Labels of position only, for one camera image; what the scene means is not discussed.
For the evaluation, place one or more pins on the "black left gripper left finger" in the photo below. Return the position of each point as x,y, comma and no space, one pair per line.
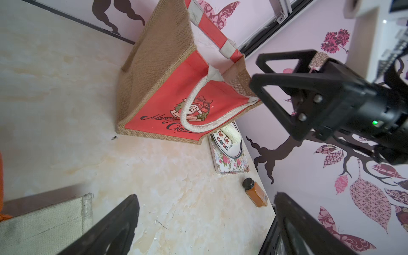
113,235

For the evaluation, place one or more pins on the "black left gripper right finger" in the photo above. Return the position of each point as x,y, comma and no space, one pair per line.
301,233

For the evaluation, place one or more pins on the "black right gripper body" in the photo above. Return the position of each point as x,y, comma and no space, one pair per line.
341,100

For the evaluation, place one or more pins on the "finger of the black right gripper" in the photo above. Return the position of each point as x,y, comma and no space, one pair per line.
304,61
297,81

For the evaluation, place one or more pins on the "canvas tote bag orange handles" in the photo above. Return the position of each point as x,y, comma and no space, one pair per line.
47,230

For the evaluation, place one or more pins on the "red Christmas jute bag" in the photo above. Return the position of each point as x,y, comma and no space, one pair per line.
168,91

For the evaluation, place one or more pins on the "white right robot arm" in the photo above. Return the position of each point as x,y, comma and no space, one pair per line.
289,98

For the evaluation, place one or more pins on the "orange spice bottle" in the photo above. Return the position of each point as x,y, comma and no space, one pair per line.
255,192

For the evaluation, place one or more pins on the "white plate with pattern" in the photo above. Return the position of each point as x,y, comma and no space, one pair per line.
227,146

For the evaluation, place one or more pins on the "floral placemat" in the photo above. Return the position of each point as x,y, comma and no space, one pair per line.
226,165

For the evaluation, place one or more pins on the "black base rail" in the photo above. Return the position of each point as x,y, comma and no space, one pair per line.
273,243

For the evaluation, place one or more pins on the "black vertical frame post right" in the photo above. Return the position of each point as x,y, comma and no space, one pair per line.
289,11

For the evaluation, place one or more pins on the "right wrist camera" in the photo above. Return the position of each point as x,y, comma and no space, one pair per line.
379,36

